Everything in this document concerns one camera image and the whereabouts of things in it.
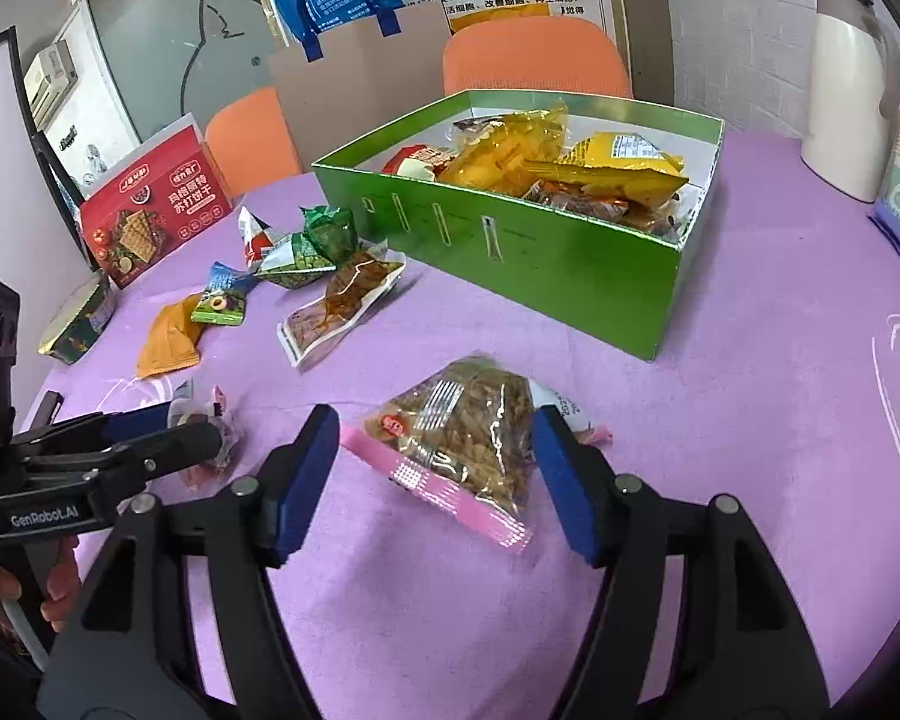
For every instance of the green pea bag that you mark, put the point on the green pea bag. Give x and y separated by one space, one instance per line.
294 262

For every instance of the brown label popcorn bag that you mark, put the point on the brown label popcorn bag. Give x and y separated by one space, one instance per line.
629 213

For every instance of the right orange chair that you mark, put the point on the right orange chair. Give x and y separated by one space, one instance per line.
551 53

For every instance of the spicy strip clear pack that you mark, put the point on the spicy strip clear pack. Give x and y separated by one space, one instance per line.
368 276

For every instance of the brown paper bag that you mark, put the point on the brown paper bag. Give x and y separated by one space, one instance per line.
363 79

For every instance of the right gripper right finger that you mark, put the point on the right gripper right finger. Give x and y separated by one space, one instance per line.
694 618

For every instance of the yellow chips bag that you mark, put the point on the yellow chips bag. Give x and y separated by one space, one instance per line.
620 166

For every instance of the left orange chair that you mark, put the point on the left orange chair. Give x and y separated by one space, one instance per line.
251 143

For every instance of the dark green tin box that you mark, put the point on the dark green tin box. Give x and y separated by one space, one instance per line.
80 320

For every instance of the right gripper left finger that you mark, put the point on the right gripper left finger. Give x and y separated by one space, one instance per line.
128 648

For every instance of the red broad bean bag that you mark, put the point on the red broad bean bag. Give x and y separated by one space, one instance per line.
420 162

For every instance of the clear yellow bread pack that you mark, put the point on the clear yellow bread pack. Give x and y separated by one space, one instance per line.
499 159

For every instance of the black phone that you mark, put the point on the black phone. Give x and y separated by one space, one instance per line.
47 409

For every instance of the green foil candy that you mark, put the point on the green foil candy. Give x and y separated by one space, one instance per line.
332 231

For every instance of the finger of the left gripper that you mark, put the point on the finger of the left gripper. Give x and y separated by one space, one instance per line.
96 431
164 453

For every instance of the white thermos jug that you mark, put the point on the white thermos jug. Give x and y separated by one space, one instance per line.
853 97

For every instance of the red cracker box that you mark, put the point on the red cracker box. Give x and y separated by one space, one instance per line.
162 195

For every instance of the blue green plum bag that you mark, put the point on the blue green plum bag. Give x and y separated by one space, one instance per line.
223 302

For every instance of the orange chair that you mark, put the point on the orange chair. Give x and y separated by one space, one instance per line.
251 143
551 53

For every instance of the orange snack bag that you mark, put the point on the orange snack bag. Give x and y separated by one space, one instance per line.
172 341

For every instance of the purple tablecloth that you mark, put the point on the purple tablecloth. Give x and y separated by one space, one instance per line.
779 382

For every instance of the green gift box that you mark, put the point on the green gift box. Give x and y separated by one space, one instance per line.
618 284

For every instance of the pink edged snack pack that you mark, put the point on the pink edged snack pack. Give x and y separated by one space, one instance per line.
461 440

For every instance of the red white small bag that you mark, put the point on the red white small bag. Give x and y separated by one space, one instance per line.
259 238

